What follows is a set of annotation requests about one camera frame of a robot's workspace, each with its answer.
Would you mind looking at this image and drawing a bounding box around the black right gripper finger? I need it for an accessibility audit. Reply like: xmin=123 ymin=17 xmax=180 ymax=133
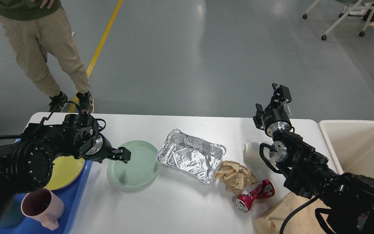
xmin=253 ymin=103 xmax=265 ymax=130
xmin=269 ymin=83 xmax=292 ymax=110

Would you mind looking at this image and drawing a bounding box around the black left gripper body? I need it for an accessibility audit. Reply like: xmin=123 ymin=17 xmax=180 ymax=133
xmin=85 ymin=134 xmax=116 ymax=163

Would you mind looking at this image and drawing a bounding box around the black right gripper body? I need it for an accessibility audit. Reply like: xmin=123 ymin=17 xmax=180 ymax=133
xmin=262 ymin=107 xmax=292 ymax=132

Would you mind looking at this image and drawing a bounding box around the mint green plate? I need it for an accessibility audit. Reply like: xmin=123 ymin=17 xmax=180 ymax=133
xmin=107 ymin=140 xmax=159 ymax=188

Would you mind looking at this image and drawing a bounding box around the pink mug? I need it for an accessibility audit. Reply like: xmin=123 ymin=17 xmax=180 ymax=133
xmin=21 ymin=188 xmax=65 ymax=230

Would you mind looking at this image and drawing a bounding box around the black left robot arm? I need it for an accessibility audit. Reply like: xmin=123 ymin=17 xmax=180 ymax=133
xmin=0 ymin=110 xmax=131 ymax=221

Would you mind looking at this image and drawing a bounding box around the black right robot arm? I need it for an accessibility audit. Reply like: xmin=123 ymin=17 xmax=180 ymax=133
xmin=253 ymin=83 xmax=374 ymax=234

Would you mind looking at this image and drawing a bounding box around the white paper cup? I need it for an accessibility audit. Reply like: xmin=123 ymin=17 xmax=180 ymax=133
xmin=243 ymin=142 xmax=261 ymax=159

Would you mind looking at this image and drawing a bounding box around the yellow plate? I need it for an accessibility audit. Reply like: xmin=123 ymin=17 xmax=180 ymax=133
xmin=46 ymin=156 xmax=85 ymax=190

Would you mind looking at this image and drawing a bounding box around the crumpled brown paper ball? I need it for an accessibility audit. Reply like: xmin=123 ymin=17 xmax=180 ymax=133
xmin=214 ymin=160 xmax=259 ymax=195

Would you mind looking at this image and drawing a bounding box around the aluminium foil tray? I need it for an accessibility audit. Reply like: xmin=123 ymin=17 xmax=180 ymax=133
xmin=156 ymin=129 xmax=227 ymax=185

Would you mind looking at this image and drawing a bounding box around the crushed red can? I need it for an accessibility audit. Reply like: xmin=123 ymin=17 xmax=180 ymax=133
xmin=233 ymin=179 xmax=275 ymax=213

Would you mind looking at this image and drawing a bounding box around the beige plastic bin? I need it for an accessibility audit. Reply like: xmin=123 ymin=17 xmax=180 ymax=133
xmin=318 ymin=120 xmax=374 ymax=178

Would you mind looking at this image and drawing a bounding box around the brown paper bag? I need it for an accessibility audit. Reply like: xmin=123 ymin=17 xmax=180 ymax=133
xmin=253 ymin=192 xmax=328 ymax=234

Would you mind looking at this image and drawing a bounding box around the teal yellow cup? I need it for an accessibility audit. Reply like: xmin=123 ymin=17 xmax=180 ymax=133
xmin=0 ymin=207 xmax=25 ymax=228

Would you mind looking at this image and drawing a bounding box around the person in khaki trousers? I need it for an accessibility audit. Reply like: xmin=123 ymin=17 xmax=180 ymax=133
xmin=0 ymin=0 xmax=94 ymax=113

